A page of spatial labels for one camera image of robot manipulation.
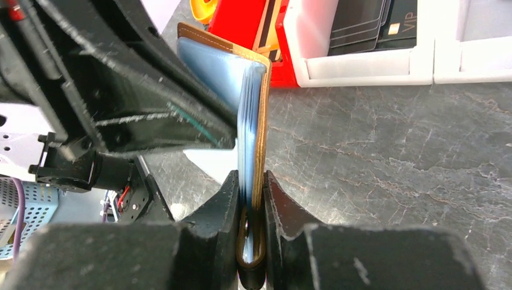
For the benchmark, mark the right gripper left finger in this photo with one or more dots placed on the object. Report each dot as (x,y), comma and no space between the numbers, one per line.
(197,252)

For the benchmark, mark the white divided plastic bin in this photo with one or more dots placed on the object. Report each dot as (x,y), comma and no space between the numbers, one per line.
(457,42)

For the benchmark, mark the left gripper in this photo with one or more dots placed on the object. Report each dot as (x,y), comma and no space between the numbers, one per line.
(47,61)

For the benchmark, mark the black wallet in bin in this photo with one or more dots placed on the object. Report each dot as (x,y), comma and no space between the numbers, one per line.
(364,26)

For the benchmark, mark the orange letter e toy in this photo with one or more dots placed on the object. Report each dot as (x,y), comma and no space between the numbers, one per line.
(203,10)

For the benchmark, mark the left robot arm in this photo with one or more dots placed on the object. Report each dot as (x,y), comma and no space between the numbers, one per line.
(92,169)

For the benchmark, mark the brown leather card holder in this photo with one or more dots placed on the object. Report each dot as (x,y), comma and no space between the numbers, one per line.
(241,78)

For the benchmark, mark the blue perforated metal box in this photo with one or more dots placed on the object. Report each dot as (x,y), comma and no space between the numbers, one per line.
(41,202)

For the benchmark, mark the red plastic bin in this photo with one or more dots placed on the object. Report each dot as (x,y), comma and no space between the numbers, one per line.
(238,21)

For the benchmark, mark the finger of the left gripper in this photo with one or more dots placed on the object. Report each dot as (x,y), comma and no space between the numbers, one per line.
(127,90)

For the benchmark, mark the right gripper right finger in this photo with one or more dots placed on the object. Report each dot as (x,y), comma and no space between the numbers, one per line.
(305,253)

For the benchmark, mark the gold card in red bin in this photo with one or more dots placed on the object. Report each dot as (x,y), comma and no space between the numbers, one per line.
(266,40)

